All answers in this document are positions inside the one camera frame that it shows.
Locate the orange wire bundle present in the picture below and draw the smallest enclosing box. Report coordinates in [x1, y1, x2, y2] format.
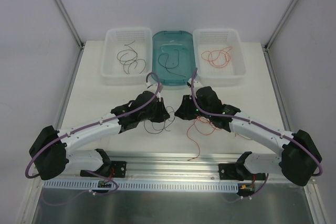
[186, 118, 250, 161]

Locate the brown thin wire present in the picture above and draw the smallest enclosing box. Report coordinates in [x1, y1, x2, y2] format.
[117, 40, 140, 65]
[122, 58, 148, 75]

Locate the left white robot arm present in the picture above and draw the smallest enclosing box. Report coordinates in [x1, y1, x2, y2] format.
[25, 91, 170, 180]

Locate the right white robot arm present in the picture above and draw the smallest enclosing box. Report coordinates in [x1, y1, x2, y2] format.
[175, 87, 322, 186]

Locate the right white perforated basket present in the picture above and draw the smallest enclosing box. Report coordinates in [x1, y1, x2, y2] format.
[192, 28, 246, 87]

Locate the white perforated basket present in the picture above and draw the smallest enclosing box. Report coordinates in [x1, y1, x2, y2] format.
[100, 27, 152, 86]
[192, 28, 246, 87]

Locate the teal transparent plastic bin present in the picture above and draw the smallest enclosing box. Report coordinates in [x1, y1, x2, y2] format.
[152, 30, 196, 87]

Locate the left white perforated basket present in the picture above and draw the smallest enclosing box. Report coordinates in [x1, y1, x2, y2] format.
[100, 27, 152, 86]

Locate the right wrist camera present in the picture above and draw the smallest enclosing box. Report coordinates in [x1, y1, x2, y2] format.
[187, 79, 203, 88]

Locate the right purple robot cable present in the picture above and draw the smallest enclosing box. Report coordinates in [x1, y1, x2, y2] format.
[190, 68, 323, 177]

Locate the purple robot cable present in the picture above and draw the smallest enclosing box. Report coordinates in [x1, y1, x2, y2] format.
[25, 72, 163, 179]
[190, 68, 323, 177]

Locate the aluminium mounting rail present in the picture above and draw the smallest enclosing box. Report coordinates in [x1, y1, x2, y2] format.
[34, 151, 289, 183]

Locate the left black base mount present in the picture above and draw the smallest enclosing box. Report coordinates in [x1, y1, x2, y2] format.
[79, 161, 127, 178]

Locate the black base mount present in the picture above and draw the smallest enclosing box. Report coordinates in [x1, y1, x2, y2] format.
[79, 161, 127, 178]
[218, 163, 266, 181]

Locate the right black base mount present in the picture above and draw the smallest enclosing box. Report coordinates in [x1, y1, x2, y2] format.
[218, 163, 266, 181]

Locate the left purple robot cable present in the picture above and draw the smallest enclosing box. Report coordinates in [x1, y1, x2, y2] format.
[25, 72, 163, 179]

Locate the left aluminium frame post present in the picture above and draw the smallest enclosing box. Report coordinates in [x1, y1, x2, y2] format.
[53, 0, 85, 49]

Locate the aluminium frame post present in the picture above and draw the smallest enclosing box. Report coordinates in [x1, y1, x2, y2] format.
[53, 0, 85, 49]
[264, 0, 300, 52]

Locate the white slotted cable duct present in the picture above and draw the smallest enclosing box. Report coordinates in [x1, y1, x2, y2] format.
[44, 179, 238, 193]

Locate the right aluminium frame post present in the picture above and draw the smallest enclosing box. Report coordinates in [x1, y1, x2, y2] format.
[264, 0, 300, 52]

